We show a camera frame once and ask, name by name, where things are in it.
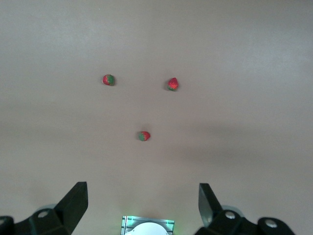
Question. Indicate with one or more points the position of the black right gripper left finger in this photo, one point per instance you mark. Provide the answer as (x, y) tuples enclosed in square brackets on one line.
[(66, 215)]

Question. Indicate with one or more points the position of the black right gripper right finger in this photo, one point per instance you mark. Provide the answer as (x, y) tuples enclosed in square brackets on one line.
[(210, 210)]

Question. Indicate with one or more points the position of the red strawberry with green calyx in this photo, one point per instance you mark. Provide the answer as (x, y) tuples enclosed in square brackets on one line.
[(144, 135), (108, 80), (173, 84)]

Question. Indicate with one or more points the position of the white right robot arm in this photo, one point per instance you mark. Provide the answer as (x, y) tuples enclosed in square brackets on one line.
[(150, 230)]

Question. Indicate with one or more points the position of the brown table cover sheet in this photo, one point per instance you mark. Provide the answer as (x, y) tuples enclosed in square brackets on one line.
[(156, 36)]

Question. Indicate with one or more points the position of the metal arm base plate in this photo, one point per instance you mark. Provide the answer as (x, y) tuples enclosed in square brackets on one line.
[(126, 225)]

